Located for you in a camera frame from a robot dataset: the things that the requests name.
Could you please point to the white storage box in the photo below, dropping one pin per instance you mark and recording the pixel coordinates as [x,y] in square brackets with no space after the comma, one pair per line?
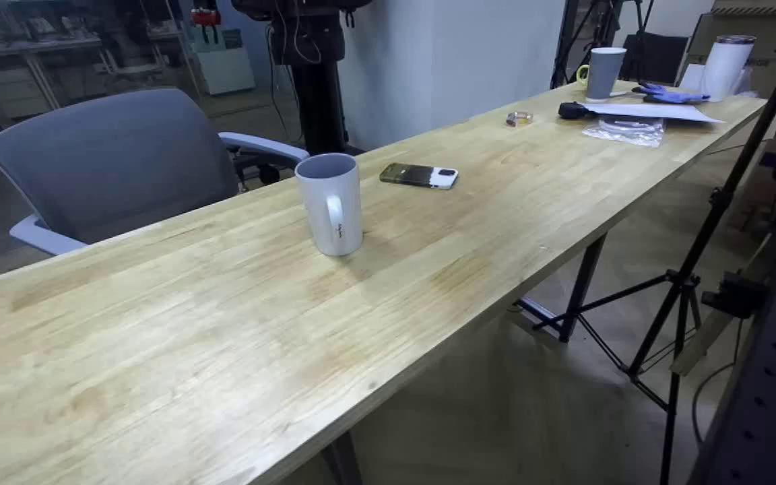
[219,64]

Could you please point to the dark workbench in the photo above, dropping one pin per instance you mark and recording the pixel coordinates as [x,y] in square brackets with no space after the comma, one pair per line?
[26,49]

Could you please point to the black power adapter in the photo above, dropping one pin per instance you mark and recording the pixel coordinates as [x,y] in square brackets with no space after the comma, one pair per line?
[734,296]

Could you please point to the smartphone with photo case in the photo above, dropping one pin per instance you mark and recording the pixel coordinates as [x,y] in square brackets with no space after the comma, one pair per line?
[416,177]

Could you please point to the black table leg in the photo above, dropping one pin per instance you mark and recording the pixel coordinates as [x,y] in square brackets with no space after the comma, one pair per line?
[582,286]
[342,460]

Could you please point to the black camera tripod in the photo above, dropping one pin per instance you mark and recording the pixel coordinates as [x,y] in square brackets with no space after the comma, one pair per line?
[719,204]

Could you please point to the grey office chair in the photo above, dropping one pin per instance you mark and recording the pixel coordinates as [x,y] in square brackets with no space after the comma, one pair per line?
[107,162]

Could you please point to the black chair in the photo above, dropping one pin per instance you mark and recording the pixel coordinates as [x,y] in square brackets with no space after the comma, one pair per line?
[653,56]

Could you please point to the black stand column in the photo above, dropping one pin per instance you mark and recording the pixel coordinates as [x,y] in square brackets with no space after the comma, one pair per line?
[317,98]

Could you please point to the white paper sheets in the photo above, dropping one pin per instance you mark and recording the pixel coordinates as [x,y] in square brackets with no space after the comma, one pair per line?
[648,113]

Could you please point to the white ceramic mug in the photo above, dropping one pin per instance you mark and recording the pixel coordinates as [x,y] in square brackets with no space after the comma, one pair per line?
[323,193]

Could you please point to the small black object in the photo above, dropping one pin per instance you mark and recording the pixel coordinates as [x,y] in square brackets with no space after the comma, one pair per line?
[572,113]

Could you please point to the blue cloth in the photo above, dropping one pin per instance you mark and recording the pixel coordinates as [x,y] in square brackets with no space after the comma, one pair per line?
[670,94]

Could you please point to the grey paper cup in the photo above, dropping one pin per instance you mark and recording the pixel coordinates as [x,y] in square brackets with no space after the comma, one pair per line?
[603,75]

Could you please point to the clear plastic bag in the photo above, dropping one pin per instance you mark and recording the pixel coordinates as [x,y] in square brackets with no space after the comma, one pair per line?
[625,133]

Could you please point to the black metal stand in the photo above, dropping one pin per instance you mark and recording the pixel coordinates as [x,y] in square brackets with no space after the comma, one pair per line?
[576,29]

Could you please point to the brown cardboard box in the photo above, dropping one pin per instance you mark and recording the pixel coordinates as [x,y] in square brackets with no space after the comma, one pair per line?
[769,29]

